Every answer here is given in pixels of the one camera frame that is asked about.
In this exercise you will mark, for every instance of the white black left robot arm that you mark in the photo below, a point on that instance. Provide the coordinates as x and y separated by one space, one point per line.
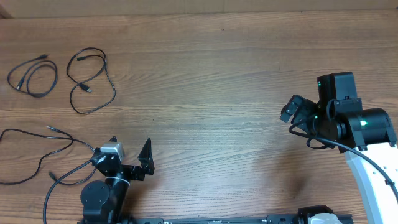
103 200

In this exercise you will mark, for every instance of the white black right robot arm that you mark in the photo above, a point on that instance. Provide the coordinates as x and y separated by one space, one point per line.
366 138

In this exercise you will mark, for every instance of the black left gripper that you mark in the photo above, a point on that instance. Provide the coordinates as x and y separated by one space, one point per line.
146 163

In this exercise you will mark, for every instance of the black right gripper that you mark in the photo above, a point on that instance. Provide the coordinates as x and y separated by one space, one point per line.
306 109

